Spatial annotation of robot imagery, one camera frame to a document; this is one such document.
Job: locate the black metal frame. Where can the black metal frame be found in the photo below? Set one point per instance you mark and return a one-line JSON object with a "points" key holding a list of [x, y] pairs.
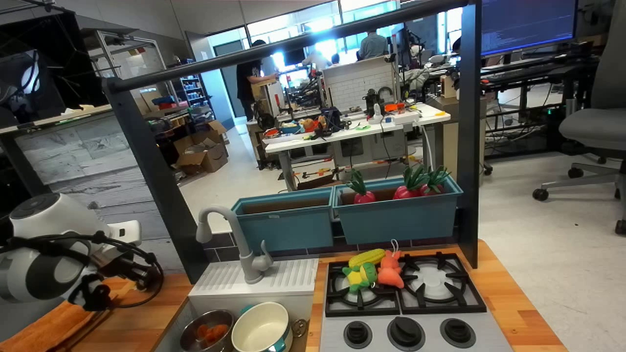
{"points": [[166, 195]]}

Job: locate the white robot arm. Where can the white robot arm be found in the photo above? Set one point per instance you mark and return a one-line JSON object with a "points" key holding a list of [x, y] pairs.
{"points": [[62, 248]]}

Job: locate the white teal enamel pot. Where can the white teal enamel pot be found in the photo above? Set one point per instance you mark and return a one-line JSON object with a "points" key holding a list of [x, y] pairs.
{"points": [[262, 327]]}

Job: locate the blue computer monitor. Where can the blue computer monitor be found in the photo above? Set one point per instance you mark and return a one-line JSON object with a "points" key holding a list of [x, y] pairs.
{"points": [[522, 23]]}

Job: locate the toy stove top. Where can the toy stove top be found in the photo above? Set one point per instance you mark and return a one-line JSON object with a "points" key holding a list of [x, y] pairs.
{"points": [[438, 309]]}

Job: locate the orange plush toy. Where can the orange plush toy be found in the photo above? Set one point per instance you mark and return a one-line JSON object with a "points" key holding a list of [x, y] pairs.
{"points": [[209, 332]]}

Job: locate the teal planter box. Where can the teal planter box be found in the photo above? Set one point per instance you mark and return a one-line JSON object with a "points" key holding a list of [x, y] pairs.
{"points": [[424, 217], [285, 221]]}

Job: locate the cardboard box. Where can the cardboard box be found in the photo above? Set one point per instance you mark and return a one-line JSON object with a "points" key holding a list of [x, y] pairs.
{"points": [[203, 151]]}

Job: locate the green yellow plush vegetable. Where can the green yellow plush vegetable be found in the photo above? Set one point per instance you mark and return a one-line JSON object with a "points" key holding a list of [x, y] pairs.
{"points": [[360, 268]]}

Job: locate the left teal planter box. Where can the left teal planter box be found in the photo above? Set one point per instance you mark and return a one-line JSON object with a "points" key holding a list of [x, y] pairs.
{"points": [[285, 221]]}

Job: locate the steel pot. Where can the steel pot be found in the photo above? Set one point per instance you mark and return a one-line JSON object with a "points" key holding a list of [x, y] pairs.
{"points": [[211, 317]]}

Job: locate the right teal planter box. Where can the right teal planter box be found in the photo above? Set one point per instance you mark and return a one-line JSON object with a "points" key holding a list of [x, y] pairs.
{"points": [[424, 217]]}

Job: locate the wooden cutting board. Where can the wooden cutting board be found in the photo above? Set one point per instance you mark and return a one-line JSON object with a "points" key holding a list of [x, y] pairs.
{"points": [[58, 328]]}

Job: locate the white workbench table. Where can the white workbench table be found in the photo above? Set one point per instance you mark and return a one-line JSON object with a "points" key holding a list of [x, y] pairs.
{"points": [[358, 127]]}

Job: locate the red radish toys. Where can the red radish toys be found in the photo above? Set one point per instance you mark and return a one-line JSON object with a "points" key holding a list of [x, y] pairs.
{"points": [[416, 182]]}

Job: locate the white sink basin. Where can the white sink basin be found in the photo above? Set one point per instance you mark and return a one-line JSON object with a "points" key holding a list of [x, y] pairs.
{"points": [[221, 285]]}

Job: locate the orange carrot plush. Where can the orange carrot plush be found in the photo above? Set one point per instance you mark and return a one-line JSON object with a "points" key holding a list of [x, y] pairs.
{"points": [[389, 270]]}

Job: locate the grey office chair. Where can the grey office chair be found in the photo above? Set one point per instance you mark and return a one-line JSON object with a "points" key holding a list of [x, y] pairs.
{"points": [[600, 125]]}

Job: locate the grey wood backsplash panel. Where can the grey wood backsplash panel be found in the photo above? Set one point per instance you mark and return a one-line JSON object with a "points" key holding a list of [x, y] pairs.
{"points": [[92, 162]]}

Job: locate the grey toy faucet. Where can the grey toy faucet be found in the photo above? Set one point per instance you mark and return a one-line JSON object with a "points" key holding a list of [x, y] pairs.
{"points": [[254, 268]]}

